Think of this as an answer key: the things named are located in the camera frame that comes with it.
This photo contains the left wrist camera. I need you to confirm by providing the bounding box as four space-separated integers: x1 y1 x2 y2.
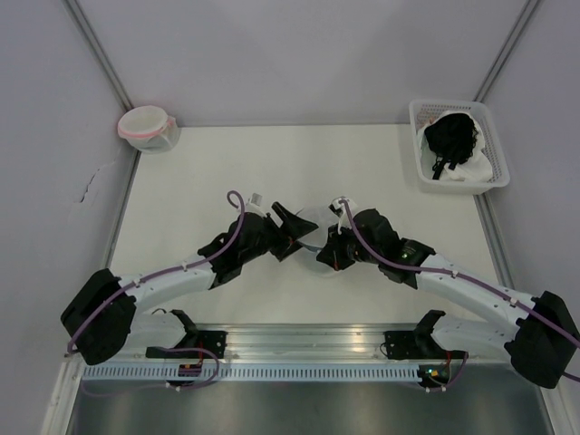
245 193 266 218

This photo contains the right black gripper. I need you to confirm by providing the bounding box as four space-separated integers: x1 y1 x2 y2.
316 221 382 272

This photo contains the black mounting plate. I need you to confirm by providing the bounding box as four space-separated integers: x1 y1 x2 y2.
382 330 423 361
178 330 227 359

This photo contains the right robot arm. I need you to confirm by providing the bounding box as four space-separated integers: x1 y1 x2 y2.
316 198 579 389

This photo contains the white cloth in basket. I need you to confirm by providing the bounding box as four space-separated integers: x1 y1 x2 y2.
417 111 493 183

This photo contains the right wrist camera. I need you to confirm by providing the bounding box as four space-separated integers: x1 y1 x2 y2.
329 196 358 235

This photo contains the white slotted cable duct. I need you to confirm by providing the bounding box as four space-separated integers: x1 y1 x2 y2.
82 362 421 382

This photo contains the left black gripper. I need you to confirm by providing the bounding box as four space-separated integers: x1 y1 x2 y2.
240 203 318 265

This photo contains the pink-trimmed mesh laundry bag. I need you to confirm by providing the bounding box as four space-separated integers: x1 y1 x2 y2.
117 105 181 154

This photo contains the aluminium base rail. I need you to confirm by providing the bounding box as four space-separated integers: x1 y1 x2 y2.
63 322 561 363

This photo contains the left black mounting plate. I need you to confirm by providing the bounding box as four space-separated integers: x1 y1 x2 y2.
178 330 227 359

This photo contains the black bra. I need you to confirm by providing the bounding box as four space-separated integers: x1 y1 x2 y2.
424 113 479 180

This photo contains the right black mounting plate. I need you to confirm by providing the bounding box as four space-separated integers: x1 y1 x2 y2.
382 330 423 361

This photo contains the round mesh laundry bag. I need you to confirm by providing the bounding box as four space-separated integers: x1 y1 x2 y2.
293 206 339 277

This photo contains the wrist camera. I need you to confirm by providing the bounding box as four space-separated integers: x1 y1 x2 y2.
329 196 358 235
245 193 266 218

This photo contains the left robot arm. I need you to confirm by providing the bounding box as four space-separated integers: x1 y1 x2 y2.
60 203 319 365

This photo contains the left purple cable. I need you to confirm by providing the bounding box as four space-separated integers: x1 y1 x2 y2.
66 189 248 355

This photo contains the white perforated plastic basket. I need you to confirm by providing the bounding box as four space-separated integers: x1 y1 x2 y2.
409 99 510 195

